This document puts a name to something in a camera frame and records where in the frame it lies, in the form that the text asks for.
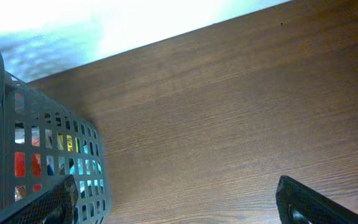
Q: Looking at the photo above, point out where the Kleenex tissue multipack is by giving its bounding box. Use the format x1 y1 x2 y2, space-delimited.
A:
14 124 42 201

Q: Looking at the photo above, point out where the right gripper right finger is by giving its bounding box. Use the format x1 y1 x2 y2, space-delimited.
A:
275 175 358 224

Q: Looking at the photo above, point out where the grey plastic basket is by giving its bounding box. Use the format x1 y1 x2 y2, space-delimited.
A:
0 53 112 223

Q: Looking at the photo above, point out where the small teal wipes packet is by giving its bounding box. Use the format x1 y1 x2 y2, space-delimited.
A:
75 138 106 198

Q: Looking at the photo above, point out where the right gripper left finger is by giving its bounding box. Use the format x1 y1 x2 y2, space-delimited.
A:
2 175 79 223

